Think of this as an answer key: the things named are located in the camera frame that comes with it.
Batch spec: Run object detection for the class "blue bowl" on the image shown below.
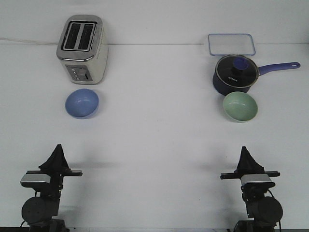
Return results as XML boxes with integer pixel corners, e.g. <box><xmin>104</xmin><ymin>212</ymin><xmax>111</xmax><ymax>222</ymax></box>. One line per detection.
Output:
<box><xmin>65</xmin><ymin>88</ymin><xmax>99</xmax><ymax>119</ymax></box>

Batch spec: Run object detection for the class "blue saucepan with handle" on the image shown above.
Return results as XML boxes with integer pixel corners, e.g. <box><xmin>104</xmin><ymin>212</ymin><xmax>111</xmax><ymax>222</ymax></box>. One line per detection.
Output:
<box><xmin>212</xmin><ymin>62</ymin><xmax>301</xmax><ymax>96</ymax></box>

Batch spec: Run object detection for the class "silver two-slot toaster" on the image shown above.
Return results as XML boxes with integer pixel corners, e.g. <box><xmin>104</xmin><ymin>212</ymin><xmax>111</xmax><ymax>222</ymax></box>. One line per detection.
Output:
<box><xmin>56</xmin><ymin>14</ymin><xmax>109</xmax><ymax>85</ymax></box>

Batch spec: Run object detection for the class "clear blue-rimmed container lid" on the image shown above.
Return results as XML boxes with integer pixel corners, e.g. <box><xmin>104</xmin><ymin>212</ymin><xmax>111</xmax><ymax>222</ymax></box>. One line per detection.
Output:
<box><xmin>208</xmin><ymin>33</ymin><xmax>256</xmax><ymax>56</ymax></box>

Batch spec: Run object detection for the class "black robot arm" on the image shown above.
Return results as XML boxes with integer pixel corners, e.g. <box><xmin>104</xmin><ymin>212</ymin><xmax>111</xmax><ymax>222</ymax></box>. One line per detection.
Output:
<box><xmin>220</xmin><ymin>146</ymin><xmax>283</xmax><ymax>232</ymax></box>
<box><xmin>20</xmin><ymin>144</ymin><xmax>83</xmax><ymax>232</ymax></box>

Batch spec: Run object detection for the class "white toaster power cord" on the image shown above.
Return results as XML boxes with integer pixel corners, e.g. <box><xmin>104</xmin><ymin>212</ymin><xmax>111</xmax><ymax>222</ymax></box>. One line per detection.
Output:
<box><xmin>0</xmin><ymin>37</ymin><xmax>59</xmax><ymax>46</ymax></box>

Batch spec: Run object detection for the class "green bowl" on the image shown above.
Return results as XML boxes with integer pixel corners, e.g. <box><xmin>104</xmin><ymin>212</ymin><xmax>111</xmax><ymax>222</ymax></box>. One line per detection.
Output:
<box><xmin>223</xmin><ymin>91</ymin><xmax>258</xmax><ymax>122</ymax></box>

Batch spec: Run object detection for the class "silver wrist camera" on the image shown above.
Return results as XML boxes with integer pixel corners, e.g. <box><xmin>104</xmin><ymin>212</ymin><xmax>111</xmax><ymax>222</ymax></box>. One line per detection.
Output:
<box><xmin>240</xmin><ymin>174</ymin><xmax>271</xmax><ymax>186</ymax></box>
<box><xmin>20</xmin><ymin>174</ymin><xmax>51</xmax><ymax>188</ymax></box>

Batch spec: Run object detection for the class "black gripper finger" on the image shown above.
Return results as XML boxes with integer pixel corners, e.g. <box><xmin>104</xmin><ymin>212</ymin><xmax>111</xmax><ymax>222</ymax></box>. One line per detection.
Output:
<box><xmin>245</xmin><ymin>147</ymin><xmax>265</xmax><ymax>173</ymax></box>
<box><xmin>39</xmin><ymin>144</ymin><xmax>60</xmax><ymax>170</ymax></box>
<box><xmin>60</xmin><ymin>145</ymin><xmax>70</xmax><ymax>171</ymax></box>
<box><xmin>235</xmin><ymin>146</ymin><xmax>246</xmax><ymax>173</ymax></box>

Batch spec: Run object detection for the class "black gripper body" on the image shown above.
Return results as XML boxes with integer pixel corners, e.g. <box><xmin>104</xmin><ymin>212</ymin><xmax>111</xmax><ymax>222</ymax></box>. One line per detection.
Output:
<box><xmin>220</xmin><ymin>171</ymin><xmax>280</xmax><ymax>202</ymax></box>
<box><xmin>26</xmin><ymin>169</ymin><xmax>83</xmax><ymax>201</ymax></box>

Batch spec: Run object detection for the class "glass pot lid blue knob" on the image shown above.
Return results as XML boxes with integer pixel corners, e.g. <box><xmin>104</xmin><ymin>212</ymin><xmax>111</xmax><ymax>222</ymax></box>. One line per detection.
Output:
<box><xmin>215</xmin><ymin>55</ymin><xmax>259</xmax><ymax>88</ymax></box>

